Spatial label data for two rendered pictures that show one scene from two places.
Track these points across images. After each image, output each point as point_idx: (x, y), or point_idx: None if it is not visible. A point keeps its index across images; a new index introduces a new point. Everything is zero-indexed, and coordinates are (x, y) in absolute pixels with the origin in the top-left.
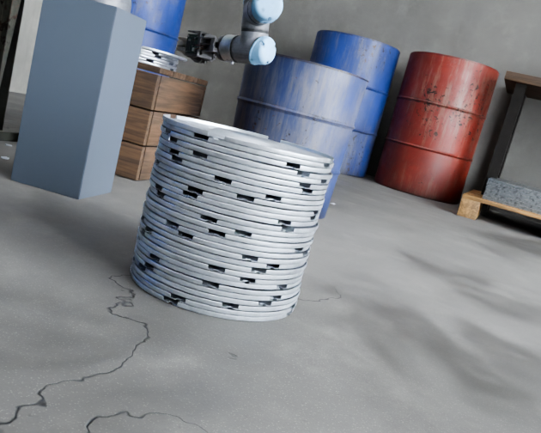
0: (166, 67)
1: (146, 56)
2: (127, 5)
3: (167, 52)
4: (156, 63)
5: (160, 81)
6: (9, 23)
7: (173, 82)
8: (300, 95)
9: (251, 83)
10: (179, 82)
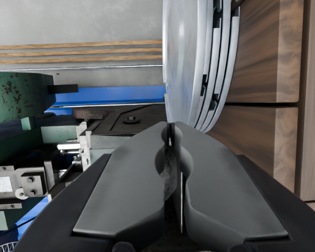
0: (232, 43)
1: (203, 112)
2: None
3: (192, 94)
4: (220, 84)
5: None
6: (170, 145)
7: None
8: None
9: None
10: None
